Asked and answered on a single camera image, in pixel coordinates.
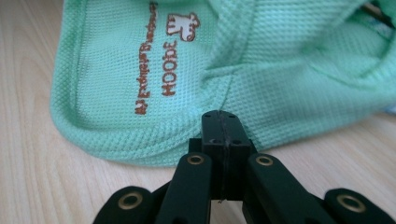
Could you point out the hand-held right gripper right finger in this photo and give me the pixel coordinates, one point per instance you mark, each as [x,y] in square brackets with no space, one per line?
[235,149]

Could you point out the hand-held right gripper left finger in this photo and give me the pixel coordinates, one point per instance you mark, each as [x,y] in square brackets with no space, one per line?
[213,149]

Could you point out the mint green garment striped lining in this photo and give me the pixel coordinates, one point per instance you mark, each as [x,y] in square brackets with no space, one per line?
[193,77]

